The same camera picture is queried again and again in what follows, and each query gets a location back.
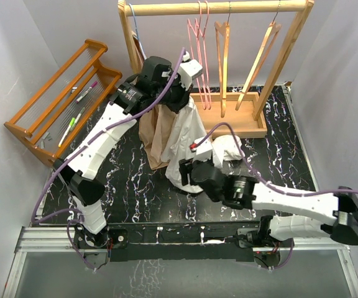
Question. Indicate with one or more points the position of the orange wooden shelf rack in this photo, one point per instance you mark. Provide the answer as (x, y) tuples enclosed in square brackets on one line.
[(41, 122)]

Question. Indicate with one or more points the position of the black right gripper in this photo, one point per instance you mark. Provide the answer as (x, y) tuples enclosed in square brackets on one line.
[(186, 167)]

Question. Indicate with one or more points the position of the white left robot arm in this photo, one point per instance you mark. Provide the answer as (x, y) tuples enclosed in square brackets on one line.
[(130, 101)]

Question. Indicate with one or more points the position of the beige t shirt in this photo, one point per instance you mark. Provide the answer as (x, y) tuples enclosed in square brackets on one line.
[(154, 130)]

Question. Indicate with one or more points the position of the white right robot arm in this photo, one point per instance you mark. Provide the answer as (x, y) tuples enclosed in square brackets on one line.
[(308, 214)]

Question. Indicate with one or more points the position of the purple capped marker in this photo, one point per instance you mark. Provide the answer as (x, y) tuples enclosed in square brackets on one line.
[(85, 93)]

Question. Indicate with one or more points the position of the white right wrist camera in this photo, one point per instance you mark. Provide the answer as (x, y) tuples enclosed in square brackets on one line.
[(202, 151)]

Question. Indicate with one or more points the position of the white green marker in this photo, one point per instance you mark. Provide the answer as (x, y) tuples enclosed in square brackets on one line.
[(76, 121)]

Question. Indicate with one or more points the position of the green capped marker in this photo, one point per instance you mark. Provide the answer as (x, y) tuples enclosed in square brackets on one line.
[(70, 125)]

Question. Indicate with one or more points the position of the pink wire hanger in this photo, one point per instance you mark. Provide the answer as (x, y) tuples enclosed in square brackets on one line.
[(204, 62), (193, 28)]

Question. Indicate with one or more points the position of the wooden clothes rack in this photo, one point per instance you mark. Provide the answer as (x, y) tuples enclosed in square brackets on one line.
[(242, 110)]

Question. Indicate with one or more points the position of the light wooden hanger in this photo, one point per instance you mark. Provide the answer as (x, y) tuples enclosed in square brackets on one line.
[(264, 50)]

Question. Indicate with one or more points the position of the blue wire hanger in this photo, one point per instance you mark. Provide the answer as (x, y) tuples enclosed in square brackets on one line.
[(143, 55)]

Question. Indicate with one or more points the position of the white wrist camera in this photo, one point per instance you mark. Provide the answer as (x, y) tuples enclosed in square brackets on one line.
[(189, 70), (202, 151)]

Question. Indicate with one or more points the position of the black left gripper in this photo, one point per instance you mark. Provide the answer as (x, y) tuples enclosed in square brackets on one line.
[(184, 97)]

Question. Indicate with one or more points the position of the white t shirt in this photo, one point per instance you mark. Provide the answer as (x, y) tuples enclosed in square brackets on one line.
[(186, 128)]

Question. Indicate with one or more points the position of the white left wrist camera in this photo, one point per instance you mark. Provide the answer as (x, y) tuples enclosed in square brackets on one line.
[(189, 70)]

